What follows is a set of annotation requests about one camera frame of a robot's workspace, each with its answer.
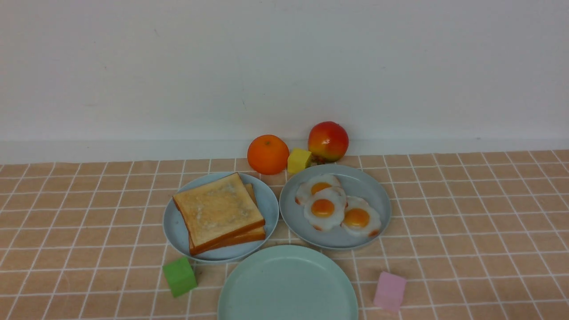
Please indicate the fried egg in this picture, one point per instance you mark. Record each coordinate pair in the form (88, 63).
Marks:
(315, 184)
(360, 219)
(325, 209)

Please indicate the toast slice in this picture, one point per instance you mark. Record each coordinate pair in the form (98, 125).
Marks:
(217, 208)
(249, 234)

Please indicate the yellow cube block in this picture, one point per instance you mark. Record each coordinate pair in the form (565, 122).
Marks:
(298, 160)

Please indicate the orange fruit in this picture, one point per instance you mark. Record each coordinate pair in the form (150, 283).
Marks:
(267, 155)

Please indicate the red yellow apple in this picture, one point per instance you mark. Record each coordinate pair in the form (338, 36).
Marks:
(328, 142)

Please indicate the blue plate right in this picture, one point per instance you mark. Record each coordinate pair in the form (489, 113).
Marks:
(355, 183)

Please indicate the blue plate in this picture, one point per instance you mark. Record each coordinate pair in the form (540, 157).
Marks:
(355, 183)
(178, 236)

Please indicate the mint green front plate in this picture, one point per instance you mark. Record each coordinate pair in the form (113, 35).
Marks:
(287, 282)

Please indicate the blue plate left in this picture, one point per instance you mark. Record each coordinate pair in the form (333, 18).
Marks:
(178, 236)

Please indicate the green cube block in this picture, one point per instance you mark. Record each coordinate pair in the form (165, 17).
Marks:
(180, 277)

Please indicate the pink cube block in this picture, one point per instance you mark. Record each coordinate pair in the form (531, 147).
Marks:
(389, 293)

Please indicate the checkered orange tablecloth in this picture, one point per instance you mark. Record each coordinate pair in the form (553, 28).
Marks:
(480, 236)

